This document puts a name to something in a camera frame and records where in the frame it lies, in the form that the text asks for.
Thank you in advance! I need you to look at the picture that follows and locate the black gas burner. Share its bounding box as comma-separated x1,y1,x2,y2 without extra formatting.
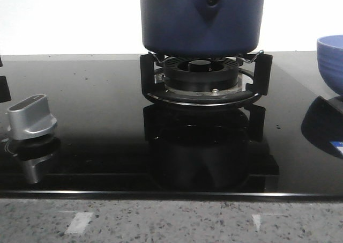
163,57,239,92

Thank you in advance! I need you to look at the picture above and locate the black glass cooktop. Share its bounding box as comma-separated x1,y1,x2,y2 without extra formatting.
1,51,342,201

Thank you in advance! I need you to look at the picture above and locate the blue ceramic bowl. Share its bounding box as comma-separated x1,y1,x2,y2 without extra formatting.
317,34,342,96

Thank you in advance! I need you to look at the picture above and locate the blue label sticker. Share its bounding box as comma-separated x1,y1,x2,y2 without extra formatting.
330,141,343,158

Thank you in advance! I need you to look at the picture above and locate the black left pot support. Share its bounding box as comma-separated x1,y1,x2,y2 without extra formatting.
0,55,12,103

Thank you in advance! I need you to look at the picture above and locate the blue cooking pot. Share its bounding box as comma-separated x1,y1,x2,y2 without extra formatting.
140,0,264,57

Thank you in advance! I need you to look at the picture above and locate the black pot support grate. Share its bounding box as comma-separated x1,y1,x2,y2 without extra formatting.
139,50,273,108

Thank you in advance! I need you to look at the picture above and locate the silver stove knob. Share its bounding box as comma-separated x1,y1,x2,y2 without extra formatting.
7,94,57,140

